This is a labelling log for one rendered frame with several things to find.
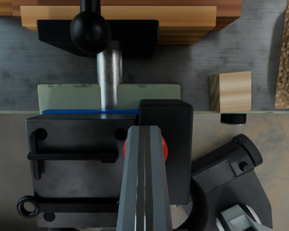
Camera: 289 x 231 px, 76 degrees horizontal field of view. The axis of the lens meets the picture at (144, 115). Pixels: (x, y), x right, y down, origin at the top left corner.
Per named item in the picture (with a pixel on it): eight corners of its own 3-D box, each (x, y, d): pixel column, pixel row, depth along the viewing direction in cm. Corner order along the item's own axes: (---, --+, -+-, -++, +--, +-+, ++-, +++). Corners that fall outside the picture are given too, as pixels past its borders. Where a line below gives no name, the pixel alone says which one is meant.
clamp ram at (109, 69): (82, 105, 24) (44, 119, 15) (78, 43, 22) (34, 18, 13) (152, 105, 24) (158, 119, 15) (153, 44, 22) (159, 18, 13)
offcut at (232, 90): (236, 72, 23) (252, 70, 20) (236, 107, 24) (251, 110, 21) (208, 74, 23) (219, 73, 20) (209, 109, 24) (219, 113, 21)
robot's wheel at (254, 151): (235, 131, 119) (251, 158, 119) (228, 134, 120) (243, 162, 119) (250, 135, 99) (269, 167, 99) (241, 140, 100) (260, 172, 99)
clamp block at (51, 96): (75, 170, 29) (44, 209, 20) (69, 82, 27) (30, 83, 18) (169, 170, 29) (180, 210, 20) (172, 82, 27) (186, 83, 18)
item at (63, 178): (56, 201, 20) (23, 246, 14) (47, 98, 18) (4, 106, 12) (178, 201, 20) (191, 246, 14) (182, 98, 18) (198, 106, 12)
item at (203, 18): (62, 44, 23) (21, 26, 15) (61, 30, 22) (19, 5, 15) (192, 45, 23) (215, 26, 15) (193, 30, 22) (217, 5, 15)
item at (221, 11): (41, 30, 22) (12, 16, 18) (40, 15, 22) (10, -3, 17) (219, 30, 22) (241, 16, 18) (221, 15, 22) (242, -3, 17)
